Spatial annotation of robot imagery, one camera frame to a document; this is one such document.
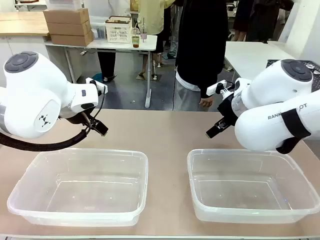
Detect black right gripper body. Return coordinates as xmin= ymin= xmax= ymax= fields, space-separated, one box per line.
xmin=216 ymin=96 xmax=238 ymax=125

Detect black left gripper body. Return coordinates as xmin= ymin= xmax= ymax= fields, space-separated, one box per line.
xmin=58 ymin=110 xmax=97 ymax=126

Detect clear plastic bin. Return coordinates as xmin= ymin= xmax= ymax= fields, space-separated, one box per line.
xmin=6 ymin=147 xmax=149 ymax=228
xmin=187 ymin=148 xmax=320 ymax=224

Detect person's left forearm black sleeve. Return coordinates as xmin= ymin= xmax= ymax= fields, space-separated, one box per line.
xmin=199 ymin=59 xmax=228 ymax=100

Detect person's left hand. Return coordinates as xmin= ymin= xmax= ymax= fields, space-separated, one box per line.
xmin=199 ymin=97 xmax=215 ymax=108

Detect plain white table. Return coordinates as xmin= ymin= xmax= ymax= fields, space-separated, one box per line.
xmin=223 ymin=40 xmax=296 ymax=81

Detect person in white coat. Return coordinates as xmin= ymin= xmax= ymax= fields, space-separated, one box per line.
xmin=83 ymin=0 xmax=131 ymax=84

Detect person in black top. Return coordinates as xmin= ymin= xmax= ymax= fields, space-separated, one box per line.
xmin=174 ymin=0 xmax=229 ymax=112

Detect brown cardboard box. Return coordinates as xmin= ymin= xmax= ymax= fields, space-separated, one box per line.
xmin=49 ymin=30 xmax=95 ymax=47
xmin=46 ymin=19 xmax=92 ymax=36
xmin=42 ymin=8 xmax=91 ymax=25

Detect white table with grey legs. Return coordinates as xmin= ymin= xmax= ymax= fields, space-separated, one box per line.
xmin=44 ymin=34 xmax=159 ymax=109

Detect clear plastic storage drawer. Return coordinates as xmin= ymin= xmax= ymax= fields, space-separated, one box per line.
xmin=89 ymin=15 xmax=109 ymax=41

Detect plastic cup with green drink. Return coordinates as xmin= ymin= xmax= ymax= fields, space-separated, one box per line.
xmin=131 ymin=26 xmax=142 ymax=49

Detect people in dark clothes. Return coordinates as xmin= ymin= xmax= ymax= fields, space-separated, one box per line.
xmin=233 ymin=0 xmax=295 ymax=44

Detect plastic cup with straw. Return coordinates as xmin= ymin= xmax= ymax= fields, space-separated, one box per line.
xmin=139 ymin=17 xmax=149 ymax=44

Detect wooden desk top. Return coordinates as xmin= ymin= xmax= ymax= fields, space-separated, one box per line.
xmin=0 ymin=11 xmax=50 ymax=37

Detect person in yellow coat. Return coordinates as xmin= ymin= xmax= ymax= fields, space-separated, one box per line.
xmin=138 ymin=0 xmax=176 ymax=81

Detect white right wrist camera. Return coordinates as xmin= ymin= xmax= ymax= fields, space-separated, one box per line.
xmin=206 ymin=79 xmax=236 ymax=101

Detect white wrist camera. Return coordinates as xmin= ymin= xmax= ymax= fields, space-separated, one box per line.
xmin=84 ymin=77 xmax=109 ymax=95
xmin=206 ymin=79 xmax=236 ymax=101

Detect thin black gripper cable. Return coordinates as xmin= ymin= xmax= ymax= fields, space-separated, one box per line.
xmin=86 ymin=83 xmax=105 ymax=126

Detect black left arm cable sleeve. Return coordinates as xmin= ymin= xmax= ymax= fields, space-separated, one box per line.
xmin=0 ymin=124 xmax=91 ymax=153

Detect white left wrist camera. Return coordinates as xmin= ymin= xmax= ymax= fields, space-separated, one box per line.
xmin=84 ymin=77 xmax=109 ymax=95

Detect black right arm cable strap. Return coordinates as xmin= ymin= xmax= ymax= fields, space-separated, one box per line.
xmin=275 ymin=108 xmax=312 ymax=155

